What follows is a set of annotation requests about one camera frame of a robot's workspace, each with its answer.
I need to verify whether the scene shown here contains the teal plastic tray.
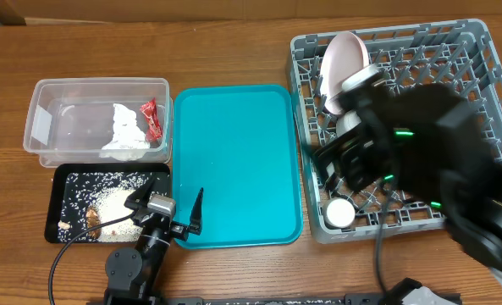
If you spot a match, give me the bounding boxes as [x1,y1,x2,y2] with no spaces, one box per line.
[172,85,304,250]

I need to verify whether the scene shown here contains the clear plastic bin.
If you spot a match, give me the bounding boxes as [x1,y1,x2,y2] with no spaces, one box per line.
[23,77,173,168]

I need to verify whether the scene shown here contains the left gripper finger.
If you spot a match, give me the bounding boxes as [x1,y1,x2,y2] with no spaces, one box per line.
[189,188,204,236]
[124,176,157,210]

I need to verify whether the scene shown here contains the white tissue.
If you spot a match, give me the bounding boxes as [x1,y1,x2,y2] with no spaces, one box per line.
[99,103,150,162]

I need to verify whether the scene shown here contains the grey-white bowl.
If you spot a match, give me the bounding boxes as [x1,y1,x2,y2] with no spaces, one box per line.
[336,110,361,137]

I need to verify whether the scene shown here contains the red snack wrapper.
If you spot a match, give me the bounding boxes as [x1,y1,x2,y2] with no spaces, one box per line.
[140,97,163,142]

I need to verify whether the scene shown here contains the rice and meat leftovers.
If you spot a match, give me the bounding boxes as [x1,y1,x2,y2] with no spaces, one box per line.
[57,172,152,243]

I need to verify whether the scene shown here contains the black food waste tray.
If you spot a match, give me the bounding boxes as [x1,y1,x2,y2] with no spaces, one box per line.
[44,163,171,243]

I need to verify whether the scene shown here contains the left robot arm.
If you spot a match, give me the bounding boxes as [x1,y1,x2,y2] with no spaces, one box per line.
[103,178,203,304]

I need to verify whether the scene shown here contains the grey dishwasher rack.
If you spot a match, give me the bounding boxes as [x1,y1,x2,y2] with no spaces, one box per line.
[287,19,502,244]

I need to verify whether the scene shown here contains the white cup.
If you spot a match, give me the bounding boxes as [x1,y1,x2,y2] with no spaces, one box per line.
[322,197,356,229]

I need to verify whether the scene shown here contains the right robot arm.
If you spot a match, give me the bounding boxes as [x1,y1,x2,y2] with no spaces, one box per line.
[312,80,502,285]

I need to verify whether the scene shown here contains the pink round plate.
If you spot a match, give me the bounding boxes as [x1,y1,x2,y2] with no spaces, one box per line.
[320,31,369,115]

